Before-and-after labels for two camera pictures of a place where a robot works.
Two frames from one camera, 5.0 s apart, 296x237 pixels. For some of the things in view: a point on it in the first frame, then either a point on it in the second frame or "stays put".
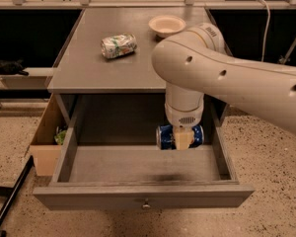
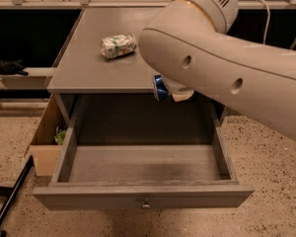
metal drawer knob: [146, 203] stays put
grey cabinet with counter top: [106, 69] stays put
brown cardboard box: [43, 149] stays put
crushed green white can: [119, 44] stays put
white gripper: [184, 118] -> [178, 87]
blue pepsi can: [165, 137] -> [162, 89]
